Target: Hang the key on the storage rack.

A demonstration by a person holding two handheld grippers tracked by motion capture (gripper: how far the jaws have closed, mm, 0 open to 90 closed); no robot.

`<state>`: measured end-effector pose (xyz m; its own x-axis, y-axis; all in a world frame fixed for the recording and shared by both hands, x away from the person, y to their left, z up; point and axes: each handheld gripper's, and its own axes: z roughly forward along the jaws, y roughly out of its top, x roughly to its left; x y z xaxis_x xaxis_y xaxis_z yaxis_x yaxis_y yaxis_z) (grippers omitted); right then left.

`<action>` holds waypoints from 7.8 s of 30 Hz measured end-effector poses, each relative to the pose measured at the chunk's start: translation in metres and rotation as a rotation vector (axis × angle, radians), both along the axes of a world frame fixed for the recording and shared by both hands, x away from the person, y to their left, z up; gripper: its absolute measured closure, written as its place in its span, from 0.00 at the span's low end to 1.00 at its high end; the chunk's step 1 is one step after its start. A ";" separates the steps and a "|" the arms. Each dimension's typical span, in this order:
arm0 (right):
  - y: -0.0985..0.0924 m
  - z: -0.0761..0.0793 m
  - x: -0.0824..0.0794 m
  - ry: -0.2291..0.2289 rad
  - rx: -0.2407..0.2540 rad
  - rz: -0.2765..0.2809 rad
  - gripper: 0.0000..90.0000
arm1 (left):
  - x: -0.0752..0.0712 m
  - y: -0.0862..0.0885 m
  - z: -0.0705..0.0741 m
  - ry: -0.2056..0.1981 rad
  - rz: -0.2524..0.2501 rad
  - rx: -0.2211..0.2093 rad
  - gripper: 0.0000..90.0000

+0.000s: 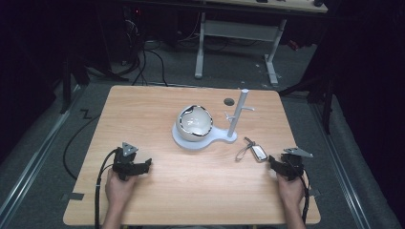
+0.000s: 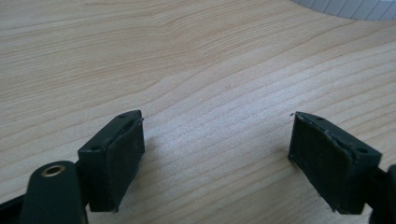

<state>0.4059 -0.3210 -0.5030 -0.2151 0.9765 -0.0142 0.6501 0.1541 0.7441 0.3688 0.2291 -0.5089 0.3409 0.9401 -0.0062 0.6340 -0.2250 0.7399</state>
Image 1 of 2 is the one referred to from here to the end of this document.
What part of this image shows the black tripod stand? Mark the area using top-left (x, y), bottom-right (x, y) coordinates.
top-left (58, 53), bottom-right (130, 115)
top-left (278, 63), bottom-right (338, 135)

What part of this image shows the dark computer tower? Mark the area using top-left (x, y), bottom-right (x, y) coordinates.
top-left (120, 4), bottom-right (146, 66)

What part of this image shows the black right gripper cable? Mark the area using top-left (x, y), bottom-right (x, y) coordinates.
top-left (295, 158), bottom-right (312, 225)

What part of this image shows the white round bowl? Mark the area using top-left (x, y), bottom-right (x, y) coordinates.
top-left (175, 104), bottom-right (214, 143)

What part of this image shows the person's left hand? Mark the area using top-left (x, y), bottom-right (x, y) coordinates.
top-left (104, 167), bottom-right (139, 208)

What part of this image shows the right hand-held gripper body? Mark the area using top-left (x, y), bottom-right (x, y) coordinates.
top-left (279, 146), bottom-right (314, 182)

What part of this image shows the white stand with pegs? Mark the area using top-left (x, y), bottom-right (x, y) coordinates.
top-left (171, 88), bottom-right (256, 152)

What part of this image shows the silver key fob with strap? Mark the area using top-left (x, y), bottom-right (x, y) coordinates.
top-left (235, 136), bottom-right (269, 163)

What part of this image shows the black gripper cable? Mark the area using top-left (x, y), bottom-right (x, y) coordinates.
top-left (295, 158), bottom-right (312, 225)
top-left (94, 148), bottom-right (119, 229)

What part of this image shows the black floor cable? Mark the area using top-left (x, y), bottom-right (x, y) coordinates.
top-left (62, 114), bottom-right (101, 181)

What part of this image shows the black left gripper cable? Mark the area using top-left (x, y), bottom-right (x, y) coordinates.
top-left (94, 148), bottom-right (119, 229)

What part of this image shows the bundle of black cables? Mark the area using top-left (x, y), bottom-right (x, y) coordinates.
top-left (122, 18), bottom-right (169, 88)

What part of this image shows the person's right hand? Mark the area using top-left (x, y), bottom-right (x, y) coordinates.
top-left (275, 172), bottom-right (306, 208)

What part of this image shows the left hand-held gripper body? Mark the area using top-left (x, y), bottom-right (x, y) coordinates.
top-left (112, 141), bottom-right (143, 182)

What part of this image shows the white metal frame desk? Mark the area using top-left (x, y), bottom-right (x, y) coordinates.
top-left (193, 0), bottom-right (330, 88)

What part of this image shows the metal floor rail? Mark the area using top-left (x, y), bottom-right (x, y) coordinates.
top-left (309, 101), bottom-right (373, 229)
top-left (0, 83), bottom-right (84, 227)

